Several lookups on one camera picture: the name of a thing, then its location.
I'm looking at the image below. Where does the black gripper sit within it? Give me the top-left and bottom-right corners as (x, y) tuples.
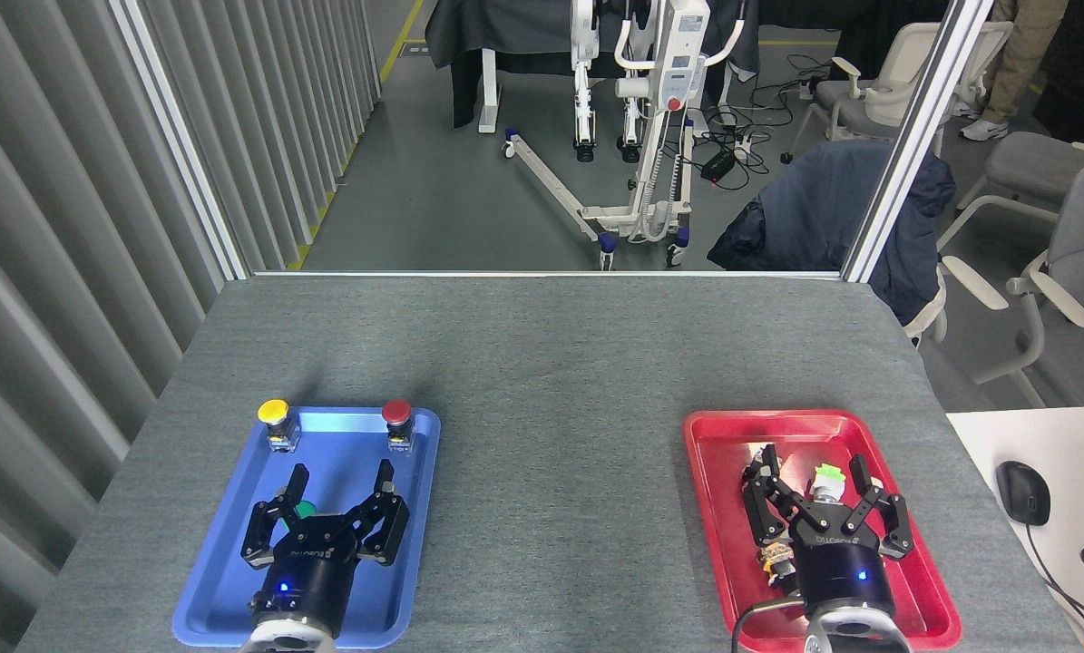
(240, 460), (412, 637)
(742, 445), (915, 619)

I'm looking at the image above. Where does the yellow push button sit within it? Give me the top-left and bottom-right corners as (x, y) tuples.
(258, 399), (302, 453)

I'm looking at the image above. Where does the red push button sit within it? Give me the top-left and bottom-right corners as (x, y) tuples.
(381, 400), (415, 452)

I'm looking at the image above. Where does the red plastic tray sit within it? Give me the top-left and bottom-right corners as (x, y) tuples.
(683, 409), (962, 652)

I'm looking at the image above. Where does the blue plastic tray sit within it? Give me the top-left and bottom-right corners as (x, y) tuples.
(171, 405), (441, 650)

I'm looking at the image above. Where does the white side table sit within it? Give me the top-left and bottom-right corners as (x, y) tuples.
(947, 405), (1084, 653)

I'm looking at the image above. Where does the black computer mouse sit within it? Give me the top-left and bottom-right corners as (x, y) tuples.
(996, 461), (1051, 527)

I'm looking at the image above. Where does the white chair under jacket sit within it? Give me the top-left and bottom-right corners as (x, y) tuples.
(903, 270), (950, 347)

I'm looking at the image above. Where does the dark blue jacket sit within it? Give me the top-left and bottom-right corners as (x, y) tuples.
(707, 139), (957, 326)

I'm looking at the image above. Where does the white stand on wheels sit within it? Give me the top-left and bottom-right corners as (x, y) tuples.
(503, 0), (747, 271)

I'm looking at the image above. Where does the person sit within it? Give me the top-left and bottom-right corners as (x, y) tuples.
(959, 0), (1070, 142)

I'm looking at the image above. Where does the table with dark cloth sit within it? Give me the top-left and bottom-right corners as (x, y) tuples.
(425, 0), (760, 134)

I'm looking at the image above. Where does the green white selector switch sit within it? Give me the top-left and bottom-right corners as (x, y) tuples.
(808, 463), (848, 505)

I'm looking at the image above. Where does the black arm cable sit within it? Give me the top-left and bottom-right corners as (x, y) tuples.
(731, 599), (807, 653)

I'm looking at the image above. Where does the black mouse cable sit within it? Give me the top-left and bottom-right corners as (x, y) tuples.
(1024, 524), (1084, 653)

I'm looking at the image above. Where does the silver aluminium rail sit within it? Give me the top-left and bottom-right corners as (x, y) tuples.
(251, 268), (844, 279)

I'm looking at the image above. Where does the silver aluminium post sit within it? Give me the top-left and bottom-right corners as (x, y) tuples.
(841, 0), (996, 284)

